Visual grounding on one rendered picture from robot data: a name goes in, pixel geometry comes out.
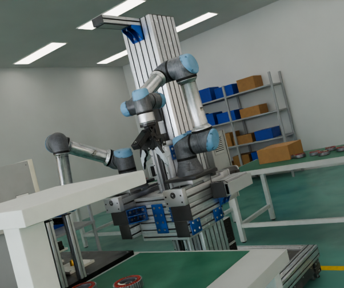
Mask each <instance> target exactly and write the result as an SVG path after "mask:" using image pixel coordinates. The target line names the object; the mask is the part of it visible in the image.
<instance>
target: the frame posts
mask: <svg viewBox="0 0 344 288"><path fill-rule="evenodd" d="M62 219H63V224H64V227H65V231H66V235H67V240H68V243H69V247H70V251H71V256H72V259H73V263H74V267H75V272H76V275H77V279H83V278H84V277H86V276H87V275H86V271H85V267H84V264H83V259H82V255H81V251H80V248H79V243H78V239H77V235H76V232H75V227H74V223H73V219H72V216H71V213H67V214H64V215H62ZM44 223H45V228H46V232H47V236H48V239H49V244H50V248H51V252H52V255H53V260H54V264H55V268H56V271H57V275H58V279H59V284H60V287H61V288H66V287H68V283H67V279H66V274H65V270H64V267H63V263H62V258H61V254H60V251H59V247H58V243H57V239H56V236H55V231H54V227H53V223H52V220H49V221H45V222H44Z"/></svg>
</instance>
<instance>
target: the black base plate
mask: <svg viewBox="0 0 344 288"><path fill-rule="evenodd" d="M60 254H61V258H62V259H64V262H63V265H65V264H67V263H69V262H70V260H73V259H72V256H71V252H61V253H60ZM81 255H82V259H94V260H95V262H93V263H91V264H89V265H88V266H86V267H85V271H86V275H87V276H86V277H84V278H83V279H77V275H76V272H74V273H72V274H66V279H67V283H68V287H66V288H72V287H74V286H75V285H77V284H80V283H84V282H87V281H88V280H90V279H92V278H94V277H96V276H97V275H99V274H100V273H102V272H104V271H106V270H108V269H109V268H111V267H113V266H115V265H117V264H119V263H120V262H122V261H124V260H126V259H128V258H129V257H131V256H132V255H134V252H133V250H126V251H81Z"/></svg>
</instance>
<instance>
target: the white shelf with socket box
mask: <svg viewBox="0 0 344 288"><path fill-rule="evenodd" d="M144 184H146V178H145V174H144V171H143V170H140V171H134V172H130V173H125V174H119V175H114V176H109V177H104V178H98V179H92V180H88V181H83V182H77V183H71V184H67V185H62V186H56V187H52V188H50V189H46V190H42V191H39V192H36V193H32V194H29V195H26V196H22V197H19V198H16V199H12V200H9V201H6V202H2V203H0V230H3V231H4V234H5V238H6V242H7V246H8V250H9V254H10V258H11V262H12V266H13V270H14V274H15V278H16V281H17V285H18V288H61V287H60V284H59V279H58V275H57V271H56V268H55V264H54V260H53V255H52V252H51V248H50V244H49V239H48V236H47V232H46V228H45V223H44V221H46V220H48V219H51V218H54V217H57V216H59V215H62V214H64V213H68V212H70V211H73V210H75V209H78V208H81V207H84V206H86V205H89V204H92V203H94V202H97V201H100V200H102V199H105V198H108V197H111V196H113V195H116V194H119V193H122V192H124V191H127V190H130V189H133V188H135V187H138V186H140V185H144Z"/></svg>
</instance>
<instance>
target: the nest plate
mask: <svg viewBox="0 0 344 288"><path fill-rule="evenodd" d="M93 262H95V260H94V259H83V264H84V267H86V266H88V265H89V264H91V263H93ZM63 267H64V270H65V274H72V273H74V272H75V267H74V266H70V262H69V263H67V264H65V265H64V266H63Z"/></svg>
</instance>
